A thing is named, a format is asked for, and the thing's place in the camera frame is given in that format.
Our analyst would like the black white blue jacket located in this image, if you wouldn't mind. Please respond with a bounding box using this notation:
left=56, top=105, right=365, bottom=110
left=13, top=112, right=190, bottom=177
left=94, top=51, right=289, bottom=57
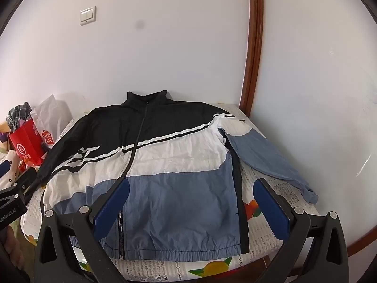
left=28, top=91, right=319, bottom=262

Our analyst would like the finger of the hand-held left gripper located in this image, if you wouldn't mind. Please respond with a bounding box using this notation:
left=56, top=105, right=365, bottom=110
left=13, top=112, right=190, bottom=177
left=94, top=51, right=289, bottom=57
left=11, top=168, right=38, bottom=202
left=0, top=160, right=13, bottom=181

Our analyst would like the white light switch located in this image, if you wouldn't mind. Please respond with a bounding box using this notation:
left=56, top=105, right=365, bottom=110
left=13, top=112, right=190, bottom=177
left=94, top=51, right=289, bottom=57
left=79, top=5, right=97, bottom=26

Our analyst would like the floral printed cloth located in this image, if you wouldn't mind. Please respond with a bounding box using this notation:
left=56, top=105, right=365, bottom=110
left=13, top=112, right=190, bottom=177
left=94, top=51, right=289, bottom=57
left=0, top=120, right=22, bottom=190

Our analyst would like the red paper bag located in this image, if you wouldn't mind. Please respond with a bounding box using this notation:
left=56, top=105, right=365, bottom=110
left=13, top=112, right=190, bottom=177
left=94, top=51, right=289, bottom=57
left=8, top=120, right=48, bottom=174

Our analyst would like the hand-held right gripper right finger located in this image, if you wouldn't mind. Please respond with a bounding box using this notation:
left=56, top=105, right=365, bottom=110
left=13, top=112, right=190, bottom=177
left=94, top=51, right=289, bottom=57
left=253, top=178, right=350, bottom=283

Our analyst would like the wooden door frame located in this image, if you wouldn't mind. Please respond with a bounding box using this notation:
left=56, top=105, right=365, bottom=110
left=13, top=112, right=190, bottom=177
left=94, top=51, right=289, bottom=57
left=238, top=0, right=265, bottom=116

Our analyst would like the plaid dark cloth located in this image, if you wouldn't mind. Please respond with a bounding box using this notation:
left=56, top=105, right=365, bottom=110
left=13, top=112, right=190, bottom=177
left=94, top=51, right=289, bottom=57
left=6, top=102, right=33, bottom=132

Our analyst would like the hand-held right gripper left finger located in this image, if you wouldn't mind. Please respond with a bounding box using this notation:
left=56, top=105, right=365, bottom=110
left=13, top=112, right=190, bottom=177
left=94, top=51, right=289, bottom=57
left=35, top=178, right=131, bottom=283

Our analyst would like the white plastic bag red logo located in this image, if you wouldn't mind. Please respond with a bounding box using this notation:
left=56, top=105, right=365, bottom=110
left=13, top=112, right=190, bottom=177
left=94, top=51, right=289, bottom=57
left=31, top=94, right=73, bottom=150

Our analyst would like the round table with printed cloth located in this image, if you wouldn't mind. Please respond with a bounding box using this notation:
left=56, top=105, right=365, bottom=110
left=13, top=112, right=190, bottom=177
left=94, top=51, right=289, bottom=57
left=9, top=103, right=321, bottom=283

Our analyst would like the person's left hand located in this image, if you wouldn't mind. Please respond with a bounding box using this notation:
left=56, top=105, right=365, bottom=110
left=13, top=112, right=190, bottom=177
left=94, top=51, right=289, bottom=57
left=0, top=228, right=25, bottom=272

